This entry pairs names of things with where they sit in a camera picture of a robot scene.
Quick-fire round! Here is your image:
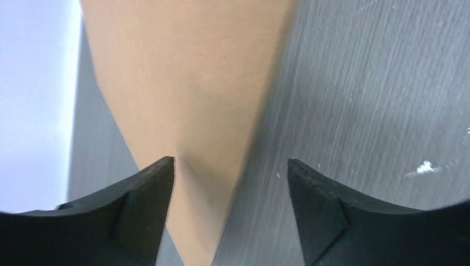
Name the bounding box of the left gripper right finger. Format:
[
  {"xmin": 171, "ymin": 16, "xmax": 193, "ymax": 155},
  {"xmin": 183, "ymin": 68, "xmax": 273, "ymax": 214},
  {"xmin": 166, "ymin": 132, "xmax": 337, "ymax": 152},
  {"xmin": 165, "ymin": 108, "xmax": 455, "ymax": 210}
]
[{"xmin": 287, "ymin": 159, "xmax": 469, "ymax": 265}]

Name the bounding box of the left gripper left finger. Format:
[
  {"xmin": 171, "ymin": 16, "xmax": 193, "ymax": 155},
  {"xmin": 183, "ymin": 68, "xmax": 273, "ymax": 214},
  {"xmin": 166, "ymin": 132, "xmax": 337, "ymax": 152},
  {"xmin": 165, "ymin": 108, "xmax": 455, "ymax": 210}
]
[{"xmin": 1, "ymin": 156, "xmax": 175, "ymax": 265}]

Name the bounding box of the brown fibreboard backing board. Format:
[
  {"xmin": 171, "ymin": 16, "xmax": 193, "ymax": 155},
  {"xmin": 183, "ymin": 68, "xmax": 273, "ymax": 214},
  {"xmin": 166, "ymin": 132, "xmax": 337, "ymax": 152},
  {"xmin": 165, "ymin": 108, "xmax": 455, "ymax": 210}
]
[{"xmin": 81, "ymin": 1, "xmax": 298, "ymax": 265}]

